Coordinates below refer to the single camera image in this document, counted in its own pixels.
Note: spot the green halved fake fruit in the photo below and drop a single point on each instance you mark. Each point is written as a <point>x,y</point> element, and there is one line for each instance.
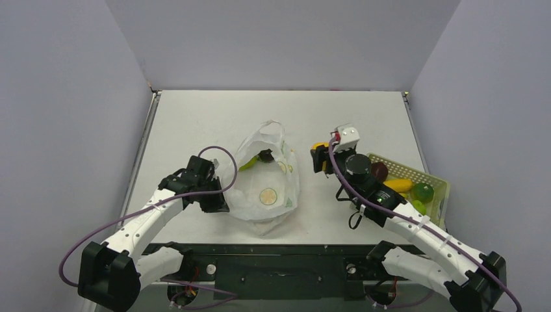
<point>422,192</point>

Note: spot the yellow fake mango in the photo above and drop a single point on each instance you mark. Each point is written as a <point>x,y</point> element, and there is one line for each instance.
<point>399,185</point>

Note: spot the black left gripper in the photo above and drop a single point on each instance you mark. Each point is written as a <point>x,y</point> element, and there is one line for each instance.
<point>218,205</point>

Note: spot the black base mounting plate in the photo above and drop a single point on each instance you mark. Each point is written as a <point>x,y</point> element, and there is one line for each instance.
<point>282,272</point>

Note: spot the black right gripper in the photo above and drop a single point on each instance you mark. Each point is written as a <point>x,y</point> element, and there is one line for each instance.
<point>323,158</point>

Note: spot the dark purple fake fruit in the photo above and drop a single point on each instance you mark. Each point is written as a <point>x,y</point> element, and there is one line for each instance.
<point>379,170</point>

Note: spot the white plastic bag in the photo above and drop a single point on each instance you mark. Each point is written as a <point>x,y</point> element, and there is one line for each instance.
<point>265,194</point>

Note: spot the green fake apple in basket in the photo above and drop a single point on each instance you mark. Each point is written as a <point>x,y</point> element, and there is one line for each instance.
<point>419,206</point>

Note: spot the yellow fake fruit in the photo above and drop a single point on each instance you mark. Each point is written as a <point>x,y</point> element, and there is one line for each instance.
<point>324,145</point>

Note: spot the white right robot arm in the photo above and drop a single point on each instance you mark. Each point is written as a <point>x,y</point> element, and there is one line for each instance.
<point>470,279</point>

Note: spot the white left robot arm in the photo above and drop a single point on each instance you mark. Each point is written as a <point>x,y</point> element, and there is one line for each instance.
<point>113,273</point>

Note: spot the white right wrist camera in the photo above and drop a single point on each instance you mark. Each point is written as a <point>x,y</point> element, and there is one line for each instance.
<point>346,138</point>

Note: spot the yellow-green perforated plastic basket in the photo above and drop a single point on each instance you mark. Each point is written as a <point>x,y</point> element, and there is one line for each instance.
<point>436,209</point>

